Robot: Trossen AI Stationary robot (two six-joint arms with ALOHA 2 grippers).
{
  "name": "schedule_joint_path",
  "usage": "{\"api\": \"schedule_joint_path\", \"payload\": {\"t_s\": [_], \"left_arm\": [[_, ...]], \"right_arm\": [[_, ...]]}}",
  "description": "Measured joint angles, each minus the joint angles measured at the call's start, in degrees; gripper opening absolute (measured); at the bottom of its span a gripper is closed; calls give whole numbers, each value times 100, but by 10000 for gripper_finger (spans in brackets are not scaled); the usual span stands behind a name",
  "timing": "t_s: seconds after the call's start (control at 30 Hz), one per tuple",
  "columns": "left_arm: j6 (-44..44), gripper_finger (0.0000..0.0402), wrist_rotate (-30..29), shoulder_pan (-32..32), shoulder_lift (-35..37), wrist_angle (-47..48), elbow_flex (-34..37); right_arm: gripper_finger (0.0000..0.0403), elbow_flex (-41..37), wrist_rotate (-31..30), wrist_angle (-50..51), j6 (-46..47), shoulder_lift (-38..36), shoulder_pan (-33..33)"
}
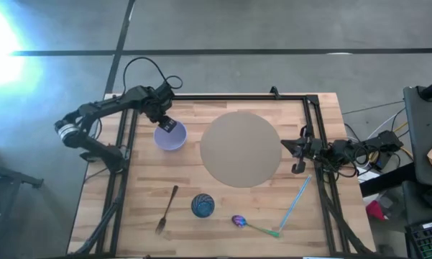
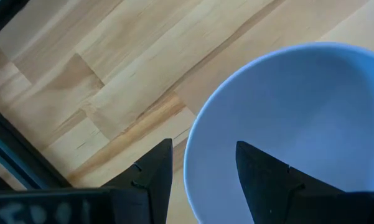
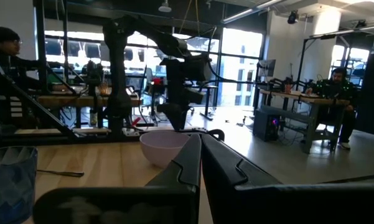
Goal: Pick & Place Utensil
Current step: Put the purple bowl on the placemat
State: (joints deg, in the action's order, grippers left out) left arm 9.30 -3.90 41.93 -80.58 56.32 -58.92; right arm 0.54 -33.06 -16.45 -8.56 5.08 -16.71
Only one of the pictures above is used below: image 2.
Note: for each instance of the lavender bowl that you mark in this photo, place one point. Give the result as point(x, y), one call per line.
point(298, 109)

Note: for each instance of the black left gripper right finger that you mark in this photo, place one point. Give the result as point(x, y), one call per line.
point(267, 186)

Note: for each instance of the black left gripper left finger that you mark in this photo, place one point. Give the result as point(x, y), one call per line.
point(152, 186)

